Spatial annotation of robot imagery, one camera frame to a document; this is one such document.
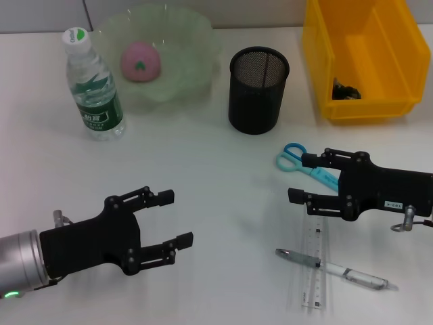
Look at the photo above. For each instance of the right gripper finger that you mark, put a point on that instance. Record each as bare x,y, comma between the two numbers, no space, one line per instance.
318,203
324,158

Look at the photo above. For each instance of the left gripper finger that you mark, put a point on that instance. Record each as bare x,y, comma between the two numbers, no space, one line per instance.
152,198
169,248

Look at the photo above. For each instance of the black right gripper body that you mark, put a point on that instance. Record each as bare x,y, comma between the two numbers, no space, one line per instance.
382,189

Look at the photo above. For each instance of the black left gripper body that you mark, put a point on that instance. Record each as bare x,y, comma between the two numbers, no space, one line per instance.
91,240

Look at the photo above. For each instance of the blue scissors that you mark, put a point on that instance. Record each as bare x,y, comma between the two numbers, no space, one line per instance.
291,157

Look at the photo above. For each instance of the green plastic wrapper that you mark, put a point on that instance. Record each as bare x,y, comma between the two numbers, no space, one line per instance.
345,91

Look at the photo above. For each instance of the clear pen silver grip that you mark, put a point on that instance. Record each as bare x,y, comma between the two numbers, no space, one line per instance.
338,270

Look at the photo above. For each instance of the clear plastic ruler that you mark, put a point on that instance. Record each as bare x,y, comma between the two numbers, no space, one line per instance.
314,281

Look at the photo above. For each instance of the clear water bottle green label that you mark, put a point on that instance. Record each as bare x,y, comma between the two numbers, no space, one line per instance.
98,111

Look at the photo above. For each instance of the black mesh pen holder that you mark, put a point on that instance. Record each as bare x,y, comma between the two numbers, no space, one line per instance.
257,94

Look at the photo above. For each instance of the yellow plastic storage bin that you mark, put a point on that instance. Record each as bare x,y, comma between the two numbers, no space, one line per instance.
368,54

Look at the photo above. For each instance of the translucent green plastic bowl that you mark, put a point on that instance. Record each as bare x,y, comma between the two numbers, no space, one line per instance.
182,67

